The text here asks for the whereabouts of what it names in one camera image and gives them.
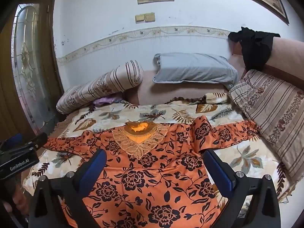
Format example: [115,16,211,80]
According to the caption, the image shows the leaf printed blanket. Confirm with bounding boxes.
[22,93,297,221]

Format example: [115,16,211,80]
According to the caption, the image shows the pink upholstered headboard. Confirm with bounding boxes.
[231,37,304,93]

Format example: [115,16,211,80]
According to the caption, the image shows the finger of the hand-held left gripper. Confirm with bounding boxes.
[0,132,48,153]

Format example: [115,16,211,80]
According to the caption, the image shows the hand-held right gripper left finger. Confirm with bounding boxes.
[28,149,107,228]

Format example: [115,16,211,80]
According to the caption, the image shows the black garment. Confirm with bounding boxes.
[228,27,281,71]

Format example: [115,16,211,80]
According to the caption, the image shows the striped bolster pillow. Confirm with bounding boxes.
[56,60,144,114]

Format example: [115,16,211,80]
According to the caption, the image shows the purple cloth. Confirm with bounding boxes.
[93,97,122,106]

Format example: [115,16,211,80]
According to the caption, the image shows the orange floral blouse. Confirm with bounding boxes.
[44,115,259,228]

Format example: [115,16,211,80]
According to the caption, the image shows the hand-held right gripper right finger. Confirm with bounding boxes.
[203,149,282,228]

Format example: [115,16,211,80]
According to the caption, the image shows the striped floral pillow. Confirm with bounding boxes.
[227,69,304,184]

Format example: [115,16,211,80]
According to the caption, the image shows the wooden door with glass pane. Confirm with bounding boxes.
[0,0,64,137]

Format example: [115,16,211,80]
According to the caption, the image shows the grey pillow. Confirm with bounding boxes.
[152,53,238,89]

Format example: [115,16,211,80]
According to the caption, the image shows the person's left hand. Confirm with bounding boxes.
[9,178,30,215]

